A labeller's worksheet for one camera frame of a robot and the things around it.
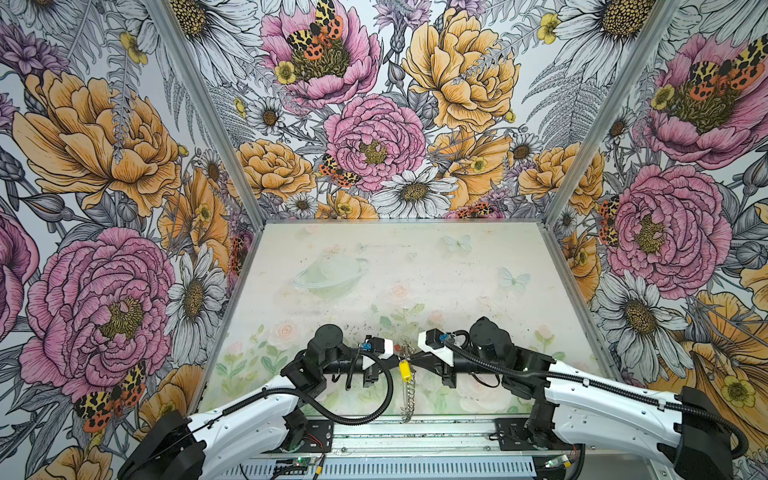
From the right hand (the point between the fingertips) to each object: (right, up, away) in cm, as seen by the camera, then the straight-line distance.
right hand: (416, 368), depth 70 cm
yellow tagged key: (-3, 0, -2) cm, 3 cm away
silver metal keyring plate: (-2, +2, +3) cm, 4 cm away
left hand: (-3, 0, +2) cm, 4 cm away
